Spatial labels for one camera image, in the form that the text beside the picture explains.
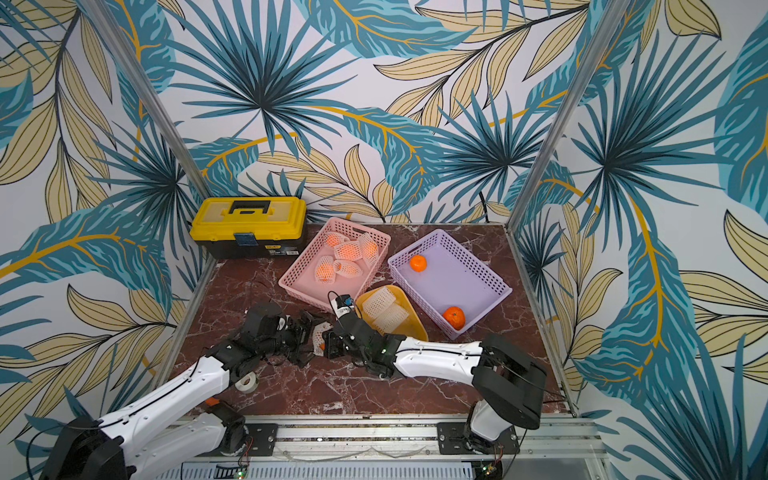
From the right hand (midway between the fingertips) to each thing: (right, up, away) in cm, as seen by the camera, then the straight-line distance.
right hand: (321, 335), depth 79 cm
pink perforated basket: (+2, +20, +24) cm, 31 cm away
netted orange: (-1, -1, 0) cm, 1 cm away
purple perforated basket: (+40, +11, +25) cm, 48 cm away
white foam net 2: (+19, +2, +11) cm, 22 cm away
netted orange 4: (+11, +24, +25) cm, 36 cm away
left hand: (+1, 0, 0) cm, 1 cm away
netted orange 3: (-3, +16, +22) cm, 27 cm away
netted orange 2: (+28, +18, +26) cm, 42 cm away
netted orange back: (-2, +27, +28) cm, 39 cm away
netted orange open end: (+5, +17, +20) cm, 27 cm away
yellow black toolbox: (-28, +30, +19) cm, 45 cm away
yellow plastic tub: (+25, -1, +13) cm, 28 cm away
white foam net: (+15, +7, +12) cm, 20 cm away
